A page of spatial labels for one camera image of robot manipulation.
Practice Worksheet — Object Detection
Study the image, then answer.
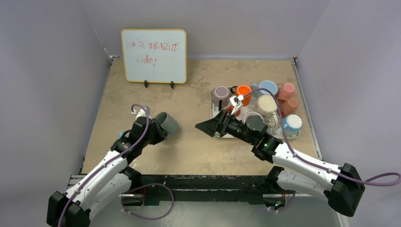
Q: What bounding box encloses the grey-green ceramic mug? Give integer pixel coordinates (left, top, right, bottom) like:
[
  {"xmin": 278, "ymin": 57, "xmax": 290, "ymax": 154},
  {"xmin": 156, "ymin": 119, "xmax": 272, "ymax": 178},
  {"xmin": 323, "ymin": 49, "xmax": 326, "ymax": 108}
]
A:
[{"xmin": 155, "ymin": 112, "xmax": 179, "ymax": 138}]

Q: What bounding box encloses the lilac ribbed mug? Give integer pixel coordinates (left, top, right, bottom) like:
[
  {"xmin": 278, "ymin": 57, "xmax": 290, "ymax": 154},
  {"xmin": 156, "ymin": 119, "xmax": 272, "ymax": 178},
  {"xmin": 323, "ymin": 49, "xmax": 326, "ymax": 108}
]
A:
[{"xmin": 243, "ymin": 111, "xmax": 265, "ymax": 126}]

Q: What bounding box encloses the purple mug black handle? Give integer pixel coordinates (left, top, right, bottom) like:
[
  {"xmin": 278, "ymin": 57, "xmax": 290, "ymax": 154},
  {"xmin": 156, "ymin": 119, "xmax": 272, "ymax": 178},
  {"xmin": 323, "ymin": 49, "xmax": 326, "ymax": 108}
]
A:
[{"xmin": 211, "ymin": 86, "xmax": 231, "ymax": 111}]

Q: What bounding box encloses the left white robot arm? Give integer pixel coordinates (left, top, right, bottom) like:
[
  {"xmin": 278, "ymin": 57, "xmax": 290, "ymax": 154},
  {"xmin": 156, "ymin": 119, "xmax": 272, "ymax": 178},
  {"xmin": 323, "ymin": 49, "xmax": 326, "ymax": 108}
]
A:
[{"xmin": 46, "ymin": 112, "xmax": 179, "ymax": 227}]

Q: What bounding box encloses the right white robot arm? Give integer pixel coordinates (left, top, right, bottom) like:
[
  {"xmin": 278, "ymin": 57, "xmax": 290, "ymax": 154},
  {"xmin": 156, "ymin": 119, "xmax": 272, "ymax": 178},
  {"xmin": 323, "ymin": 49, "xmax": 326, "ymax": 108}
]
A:
[{"xmin": 195, "ymin": 110, "xmax": 365, "ymax": 217}]

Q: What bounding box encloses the cream illustrated mug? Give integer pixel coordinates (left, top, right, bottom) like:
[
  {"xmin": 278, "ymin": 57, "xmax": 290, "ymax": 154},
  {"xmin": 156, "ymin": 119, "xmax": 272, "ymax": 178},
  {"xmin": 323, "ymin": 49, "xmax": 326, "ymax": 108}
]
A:
[{"xmin": 256, "ymin": 95, "xmax": 279, "ymax": 128}]

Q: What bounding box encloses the bright orange mug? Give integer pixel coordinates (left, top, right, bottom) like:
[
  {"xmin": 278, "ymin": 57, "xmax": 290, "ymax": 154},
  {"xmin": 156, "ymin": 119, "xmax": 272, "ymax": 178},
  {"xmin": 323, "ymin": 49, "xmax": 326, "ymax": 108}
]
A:
[{"xmin": 235, "ymin": 85, "xmax": 252, "ymax": 106}]

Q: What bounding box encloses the light blue mug front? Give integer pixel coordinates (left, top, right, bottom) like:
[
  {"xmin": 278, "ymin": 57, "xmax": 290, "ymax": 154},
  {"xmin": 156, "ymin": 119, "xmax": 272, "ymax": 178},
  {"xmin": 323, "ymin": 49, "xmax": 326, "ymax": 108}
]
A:
[{"xmin": 275, "ymin": 114, "xmax": 303, "ymax": 139}]

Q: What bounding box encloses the light blue mug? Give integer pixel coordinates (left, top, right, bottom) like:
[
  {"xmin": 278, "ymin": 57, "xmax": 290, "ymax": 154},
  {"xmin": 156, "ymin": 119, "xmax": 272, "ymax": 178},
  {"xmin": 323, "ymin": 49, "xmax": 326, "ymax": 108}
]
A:
[
  {"xmin": 275, "ymin": 114, "xmax": 303, "ymax": 139},
  {"xmin": 251, "ymin": 80, "xmax": 279, "ymax": 98}
]

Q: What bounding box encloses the pink mug front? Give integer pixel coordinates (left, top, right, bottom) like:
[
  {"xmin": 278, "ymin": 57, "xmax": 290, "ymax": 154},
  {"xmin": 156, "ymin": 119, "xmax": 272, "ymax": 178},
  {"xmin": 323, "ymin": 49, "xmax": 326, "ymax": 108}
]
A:
[{"xmin": 279, "ymin": 98, "xmax": 299, "ymax": 118}]

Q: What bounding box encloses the pink mug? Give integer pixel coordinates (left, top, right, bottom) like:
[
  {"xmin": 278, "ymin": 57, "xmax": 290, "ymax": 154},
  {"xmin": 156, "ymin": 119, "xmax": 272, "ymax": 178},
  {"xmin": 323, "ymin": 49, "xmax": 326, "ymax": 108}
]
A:
[
  {"xmin": 279, "ymin": 98, "xmax": 299, "ymax": 118},
  {"xmin": 276, "ymin": 83, "xmax": 296, "ymax": 102}
]

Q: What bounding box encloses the light blue mug back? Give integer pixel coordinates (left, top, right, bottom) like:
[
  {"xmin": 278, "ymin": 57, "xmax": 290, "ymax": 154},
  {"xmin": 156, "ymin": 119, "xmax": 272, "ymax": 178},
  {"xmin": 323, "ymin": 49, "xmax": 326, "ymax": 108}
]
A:
[{"xmin": 251, "ymin": 80, "xmax": 279, "ymax": 98}]

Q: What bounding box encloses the pink mug back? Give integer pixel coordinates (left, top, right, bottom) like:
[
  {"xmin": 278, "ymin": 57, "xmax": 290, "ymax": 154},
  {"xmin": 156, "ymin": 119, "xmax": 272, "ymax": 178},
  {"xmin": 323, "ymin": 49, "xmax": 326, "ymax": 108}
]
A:
[{"xmin": 276, "ymin": 83, "xmax": 296, "ymax": 102}]

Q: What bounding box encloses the leaf-patterned serving tray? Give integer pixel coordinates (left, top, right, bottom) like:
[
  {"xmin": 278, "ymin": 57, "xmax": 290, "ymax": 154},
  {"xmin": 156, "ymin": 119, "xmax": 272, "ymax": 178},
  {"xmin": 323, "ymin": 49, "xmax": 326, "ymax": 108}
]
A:
[{"xmin": 211, "ymin": 86, "xmax": 303, "ymax": 139}]

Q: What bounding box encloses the white dry-erase board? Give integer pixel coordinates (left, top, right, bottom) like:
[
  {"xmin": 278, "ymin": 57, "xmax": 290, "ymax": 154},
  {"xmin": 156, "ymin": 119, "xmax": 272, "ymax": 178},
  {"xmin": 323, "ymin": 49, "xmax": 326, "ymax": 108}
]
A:
[{"xmin": 121, "ymin": 29, "xmax": 187, "ymax": 87}]

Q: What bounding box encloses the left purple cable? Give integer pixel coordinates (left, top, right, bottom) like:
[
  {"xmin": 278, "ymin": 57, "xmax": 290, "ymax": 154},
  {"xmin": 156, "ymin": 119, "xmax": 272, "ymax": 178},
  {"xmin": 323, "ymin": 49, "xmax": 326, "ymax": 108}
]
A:
[{"xmin": 57, "ymin": 104, "xmax": 150, "ymax": 227}]

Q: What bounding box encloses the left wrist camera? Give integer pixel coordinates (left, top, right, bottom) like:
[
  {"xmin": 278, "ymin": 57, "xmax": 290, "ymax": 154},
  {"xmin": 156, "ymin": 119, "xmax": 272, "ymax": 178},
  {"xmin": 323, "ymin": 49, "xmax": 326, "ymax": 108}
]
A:
[{"xmin": 132, "ymin": 106, "xmax": 151, "ymax": 119}]

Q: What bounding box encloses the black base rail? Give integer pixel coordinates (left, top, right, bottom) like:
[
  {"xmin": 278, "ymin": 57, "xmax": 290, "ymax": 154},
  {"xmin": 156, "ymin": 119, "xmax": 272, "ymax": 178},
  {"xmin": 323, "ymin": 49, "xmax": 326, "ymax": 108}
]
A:
[{"xmin": 119, "ymin": 165, "xmax": 298, "ymax": 210}]

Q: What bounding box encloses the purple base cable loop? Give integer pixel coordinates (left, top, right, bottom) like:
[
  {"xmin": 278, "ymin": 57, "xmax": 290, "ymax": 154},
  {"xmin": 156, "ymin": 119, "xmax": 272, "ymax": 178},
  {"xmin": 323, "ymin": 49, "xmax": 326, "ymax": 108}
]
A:
[{"xmin": 121, "ymin": 183, "xmax": 175, "ymax": 220}]

